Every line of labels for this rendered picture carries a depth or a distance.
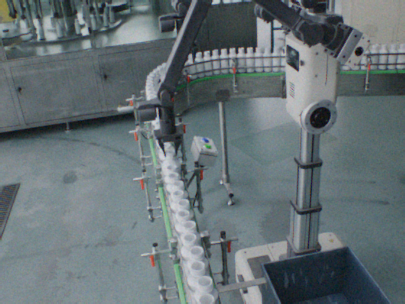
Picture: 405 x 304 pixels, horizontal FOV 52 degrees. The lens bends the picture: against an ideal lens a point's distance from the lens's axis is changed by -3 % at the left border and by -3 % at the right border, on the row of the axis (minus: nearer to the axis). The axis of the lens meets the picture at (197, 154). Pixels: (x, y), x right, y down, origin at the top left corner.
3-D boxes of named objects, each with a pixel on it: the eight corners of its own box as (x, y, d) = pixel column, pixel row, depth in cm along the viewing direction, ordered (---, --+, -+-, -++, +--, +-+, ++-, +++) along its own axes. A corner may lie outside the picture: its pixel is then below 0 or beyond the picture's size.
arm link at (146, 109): (170, 90, 143) (167, 82, 150) (135, 94, 141) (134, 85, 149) (173, 123, 149) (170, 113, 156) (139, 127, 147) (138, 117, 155)
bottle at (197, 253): (214, 298, 120) (210, 254, 112) (194, 304, 119) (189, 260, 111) (207, 284, 125) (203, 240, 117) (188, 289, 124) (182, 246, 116)
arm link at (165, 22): (186, 2, 173) (182, 0, 181) (158, 5, 172) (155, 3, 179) (189, 31, 178) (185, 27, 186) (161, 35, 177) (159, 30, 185)
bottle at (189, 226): (206, 269, 130) (202, 227, 123) (188, 276, 129) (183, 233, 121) (199, 258, 135) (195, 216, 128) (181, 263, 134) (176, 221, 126)
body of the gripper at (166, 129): (184, 138, 154) (182, 119, 150) (155, 142, 152) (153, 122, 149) (181, 130, 159) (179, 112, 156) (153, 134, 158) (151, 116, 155)
